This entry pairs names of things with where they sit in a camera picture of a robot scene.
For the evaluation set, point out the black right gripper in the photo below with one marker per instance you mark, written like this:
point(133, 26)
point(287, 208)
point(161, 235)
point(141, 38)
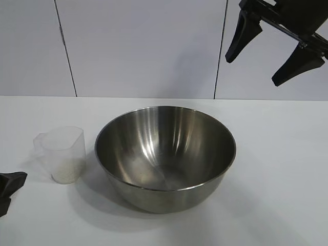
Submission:
point(299, 18)

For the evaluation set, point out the stainless steel mixing bowl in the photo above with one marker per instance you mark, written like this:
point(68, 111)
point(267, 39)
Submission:
point(164, 143)

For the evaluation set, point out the translucent plastic measuring cup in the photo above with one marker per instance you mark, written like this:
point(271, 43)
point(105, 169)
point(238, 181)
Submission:
point(64, 146)

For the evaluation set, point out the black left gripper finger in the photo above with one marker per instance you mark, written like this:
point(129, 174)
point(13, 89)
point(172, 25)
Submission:
point(12, 183)
point(3, 206)

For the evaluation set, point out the white rice grains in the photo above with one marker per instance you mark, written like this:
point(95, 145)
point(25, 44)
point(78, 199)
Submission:
point(68, 173)

